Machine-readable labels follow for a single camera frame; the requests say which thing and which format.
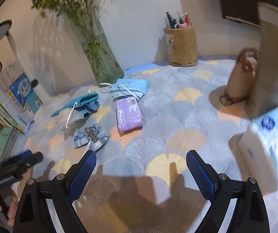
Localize checked hair bow clip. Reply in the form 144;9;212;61
73;123;110;153

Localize teal drawstring pouch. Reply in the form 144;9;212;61
51;92;100;131

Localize purple tissue pack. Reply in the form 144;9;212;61
116;97;143;133

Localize person's left hand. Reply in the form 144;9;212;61
0;189;19;228

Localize stack of books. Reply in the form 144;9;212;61
0;60;44;165

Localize white tissue box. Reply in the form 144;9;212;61
238;107;278;195

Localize patterned table cloth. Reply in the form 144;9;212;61
24;59;250;232

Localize light blue face mask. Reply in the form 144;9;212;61
100;78;149;102

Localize white desk lamp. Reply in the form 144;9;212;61
0;19;51;105

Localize brown leather pouch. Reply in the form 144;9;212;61
219;48;259;106

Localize tan cylinder canister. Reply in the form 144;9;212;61
246;2;278;118

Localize glass vase with plants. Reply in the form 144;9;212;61
31;0;124;86

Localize woven pen holder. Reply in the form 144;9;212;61
163;27;198;67

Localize pens in holder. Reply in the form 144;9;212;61
164;11;193;30

